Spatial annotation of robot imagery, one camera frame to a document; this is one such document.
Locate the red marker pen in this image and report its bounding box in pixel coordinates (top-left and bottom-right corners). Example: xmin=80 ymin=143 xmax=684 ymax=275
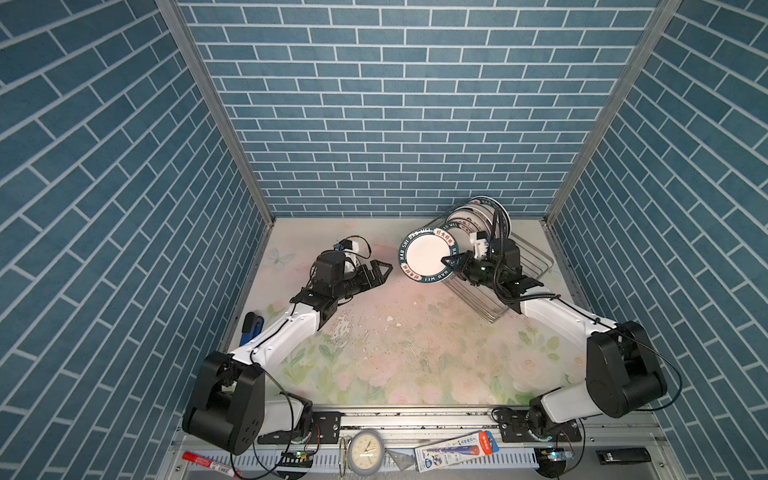
xmin=182 ymin=451 xmax=237 ymax=478

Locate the rear plate in rack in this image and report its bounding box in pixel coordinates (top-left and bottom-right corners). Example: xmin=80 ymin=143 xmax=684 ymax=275
xmin=470 ymin=196 xmax=511 ymax=238

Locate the aluminium corner post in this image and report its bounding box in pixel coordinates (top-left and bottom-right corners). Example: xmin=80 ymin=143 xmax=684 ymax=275
xmin=156 ymin=0 xmax=275 ymax=229
xmin=543 ymin=0 xmax=682 ymax=226

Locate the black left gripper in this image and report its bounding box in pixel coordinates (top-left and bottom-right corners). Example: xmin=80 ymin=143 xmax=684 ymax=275
xmin=331 ymin=260 xmax=392 ymax=302

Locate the metal wire dish rack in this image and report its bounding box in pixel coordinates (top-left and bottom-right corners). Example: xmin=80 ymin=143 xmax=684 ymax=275
xmin=398 ymin=196 xmax=556 ymax=323

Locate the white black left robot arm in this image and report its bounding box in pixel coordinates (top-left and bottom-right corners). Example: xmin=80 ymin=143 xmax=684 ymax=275
xmin=182 ymin=250 xmax=393 ymax=455

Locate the aluminium corner post left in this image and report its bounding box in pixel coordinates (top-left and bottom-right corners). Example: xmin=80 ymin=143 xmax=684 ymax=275
xmin=156 ymin=0 xmax=275 ymax=229

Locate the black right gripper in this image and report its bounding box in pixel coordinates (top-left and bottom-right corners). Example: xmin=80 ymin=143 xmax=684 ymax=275
xmin=441 ymin=250 xmax=503 ymax=290

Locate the black device on rail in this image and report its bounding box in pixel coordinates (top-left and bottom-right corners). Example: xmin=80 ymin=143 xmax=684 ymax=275
xmin=596 ymin=447 xmax=651 ymax=465

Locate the blue white toothpaste box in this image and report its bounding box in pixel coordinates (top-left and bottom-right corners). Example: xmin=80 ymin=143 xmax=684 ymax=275
xmin=414 ymin=431 xmax=499 ymax=473

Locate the green rim plate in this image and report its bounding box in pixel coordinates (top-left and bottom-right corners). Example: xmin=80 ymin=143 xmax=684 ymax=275
xmin=448 ymin=206 xmax=490 ymax=234
xmin=398 ymin=227 xmax=458 ymax=284

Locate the blue black stapler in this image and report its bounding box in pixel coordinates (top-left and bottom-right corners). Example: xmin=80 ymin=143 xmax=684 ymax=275
xmin=239 ymin=312 xmax=264 ymax=346

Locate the aluminium front rail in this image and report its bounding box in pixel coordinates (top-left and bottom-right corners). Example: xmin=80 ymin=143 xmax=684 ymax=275
xmin=158 ymin=406 xmax=684 ymax=479

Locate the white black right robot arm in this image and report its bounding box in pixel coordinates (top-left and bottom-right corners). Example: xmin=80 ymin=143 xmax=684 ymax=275
xmin=441 ymin=238 xmax=668 ymax=441

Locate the aluminium corner post right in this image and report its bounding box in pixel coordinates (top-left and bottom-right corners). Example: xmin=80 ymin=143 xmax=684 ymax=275
xmin=543 ymin=0 xmax=682 ymax=226

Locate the round white dial timer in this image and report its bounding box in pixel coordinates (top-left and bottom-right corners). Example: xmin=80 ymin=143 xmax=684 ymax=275
xmin=346 ymin=429 xmax=386 ymax=477

